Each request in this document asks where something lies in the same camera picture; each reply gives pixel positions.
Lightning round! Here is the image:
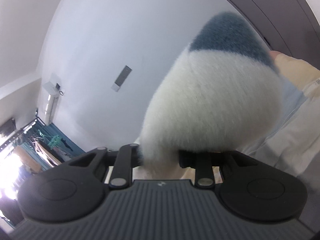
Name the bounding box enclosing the cream navy striped fuzzy sweater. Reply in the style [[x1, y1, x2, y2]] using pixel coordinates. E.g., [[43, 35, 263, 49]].
[[133, 12, 283, 180]]

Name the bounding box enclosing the clothes rack with hanging garments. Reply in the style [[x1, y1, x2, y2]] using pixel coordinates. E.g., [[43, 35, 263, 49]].
[[1, 117, 84, 228]]

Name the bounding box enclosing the pastel patchwork quilt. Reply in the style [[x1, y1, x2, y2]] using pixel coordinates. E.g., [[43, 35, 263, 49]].
[[132, 49, 320, 233]]

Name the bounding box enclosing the cream pillow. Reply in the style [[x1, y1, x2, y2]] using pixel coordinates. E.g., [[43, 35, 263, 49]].
[[270, 50, 319, 90]]

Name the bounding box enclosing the dark grey wardrobe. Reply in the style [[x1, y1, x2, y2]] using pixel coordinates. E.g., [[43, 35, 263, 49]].
[[227, 0, 319, 67]]

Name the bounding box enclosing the white wall air conditioner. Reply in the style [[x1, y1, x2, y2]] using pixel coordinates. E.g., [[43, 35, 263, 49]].
[[39, 73, 63, 125]]

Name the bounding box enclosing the grey wall switch panel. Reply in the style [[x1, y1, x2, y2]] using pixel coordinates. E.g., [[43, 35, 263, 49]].
[[111, 66, 132, 92]]

